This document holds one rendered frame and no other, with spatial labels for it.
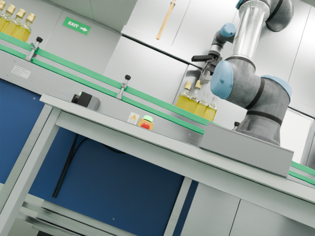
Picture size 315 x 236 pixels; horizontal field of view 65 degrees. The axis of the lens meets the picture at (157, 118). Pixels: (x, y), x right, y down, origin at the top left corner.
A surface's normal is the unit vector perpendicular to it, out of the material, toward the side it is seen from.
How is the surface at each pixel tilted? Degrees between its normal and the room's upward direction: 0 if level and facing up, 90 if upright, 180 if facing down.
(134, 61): 90
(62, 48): 90
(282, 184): 90
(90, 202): 90
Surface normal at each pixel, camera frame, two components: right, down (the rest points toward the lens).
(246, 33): -0.25, -0.49
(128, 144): -0.24, -0.29
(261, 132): -0.03, -0.48
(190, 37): 0.13, -0.15
